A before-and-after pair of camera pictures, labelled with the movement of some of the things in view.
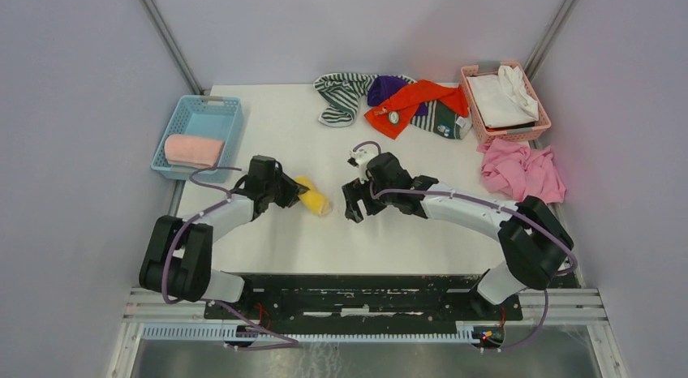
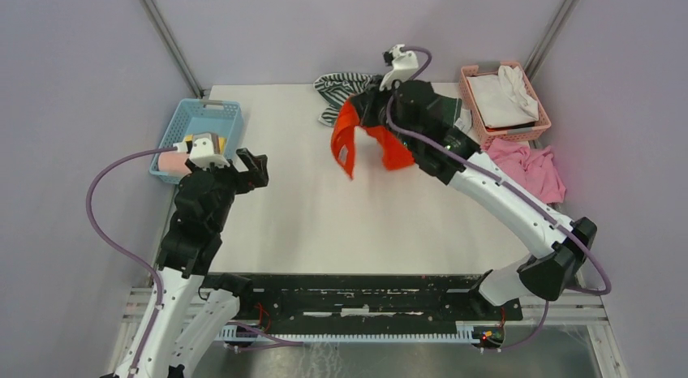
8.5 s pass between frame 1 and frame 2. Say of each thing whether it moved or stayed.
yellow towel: moved
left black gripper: moved
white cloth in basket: stayed
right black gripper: moved
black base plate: stayed
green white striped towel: stayed
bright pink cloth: stayed
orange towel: moved
